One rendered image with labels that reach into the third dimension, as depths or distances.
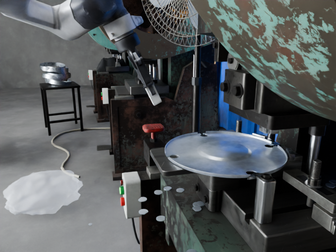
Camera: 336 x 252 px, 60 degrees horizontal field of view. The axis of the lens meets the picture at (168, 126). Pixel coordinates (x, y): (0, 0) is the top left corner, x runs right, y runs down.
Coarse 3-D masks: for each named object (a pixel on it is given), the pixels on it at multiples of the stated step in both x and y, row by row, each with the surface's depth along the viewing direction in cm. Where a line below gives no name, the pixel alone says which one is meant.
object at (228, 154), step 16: (176, 144) 76; (192, 144) 76; (208, 144) 74; (224, 144) 74; (240, 144) 74; (256, 144) 76; (272, 144) 75; (176, 160) 66; (192, 160) 66; (208, 160) 66; (224, 160) 65; (240, 160) 65; (256, 160) 66; (272, 160) 66; (224, 176) 58; (240, 176) 57
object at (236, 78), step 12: (228, 60) 70; (228, 72) 68; (240, 72) 63; (228, 84) 68; (240, 84) 63; (252, 84) 63; (228, 96) 69; (240, 96) 64; (252, 96) 64; (264, 96) 61; (276, 96) 62; (240, 108) 64; (252, 108) 64; (264, 108) 62; (276, 108) 63; (288, 108) 64; (300, 108) 65
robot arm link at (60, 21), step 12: (0, 0) 57; (12, 0) 59; (24, 0) 61; (36, 0) 75; (12, 12) 63; (24, 12) 66; (36, 12) 73; (48, 12) 77; (60, 12) 78; (72, 12) 76; (36, 24) 75; (48, 24) 77; (60, 24) 79; (72, 24) 78; (60, 36) 83; (72, 36) 83
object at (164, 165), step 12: (156, 156) 68; (168, 168) 62; (180, 168) 62; (204, 180) 71; (216, 180) 67; (228, 180) 68; (204, 192) 71; (216, 192) 68; (204, 204) 72; (216, 204) 69
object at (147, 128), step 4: (144, 124) 101; (148, 124) 101; (152, 124) 101; (156, 124) 101; (160, 124) 101; (144, 128) 97; (148, 128) 97; (152, 128) 97; (156, 128) 97; (160, 128) 98; (148, 132) 97; (152, 132) 100; (152, 136) 100
